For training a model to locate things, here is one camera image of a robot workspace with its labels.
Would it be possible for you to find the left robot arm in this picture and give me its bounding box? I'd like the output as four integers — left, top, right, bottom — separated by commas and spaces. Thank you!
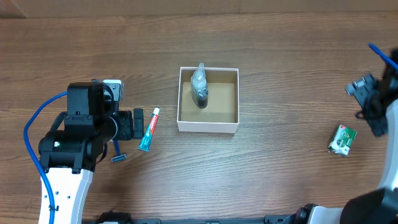
39, 80, 144, 223

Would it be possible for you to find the left blue cable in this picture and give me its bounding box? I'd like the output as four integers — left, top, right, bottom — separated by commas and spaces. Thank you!
24, 90, 68, 224

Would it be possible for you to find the blue disposable razor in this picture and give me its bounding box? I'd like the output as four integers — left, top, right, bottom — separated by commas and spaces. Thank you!
111, 141, 126, 162

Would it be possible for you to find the green white soap packet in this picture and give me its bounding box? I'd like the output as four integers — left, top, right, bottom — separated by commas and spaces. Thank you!
328, 124, 357, 156

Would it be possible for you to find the clear soap pump bottle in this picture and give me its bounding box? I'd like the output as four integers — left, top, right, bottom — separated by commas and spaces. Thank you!
190, 62, 209, 108

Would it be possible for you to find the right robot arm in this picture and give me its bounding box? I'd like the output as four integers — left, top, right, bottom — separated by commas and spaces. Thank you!
283, 44, 397, 224

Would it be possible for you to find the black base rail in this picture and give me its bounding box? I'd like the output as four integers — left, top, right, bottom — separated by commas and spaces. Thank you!
82, 208, 309, 224

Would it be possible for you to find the white cardboard box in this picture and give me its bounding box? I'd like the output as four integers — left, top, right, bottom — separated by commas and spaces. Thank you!
177, 67, 239, 134

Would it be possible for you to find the colgate toothpaste tube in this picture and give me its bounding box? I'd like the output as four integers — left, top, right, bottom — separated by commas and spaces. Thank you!
138, 108, 160, 152

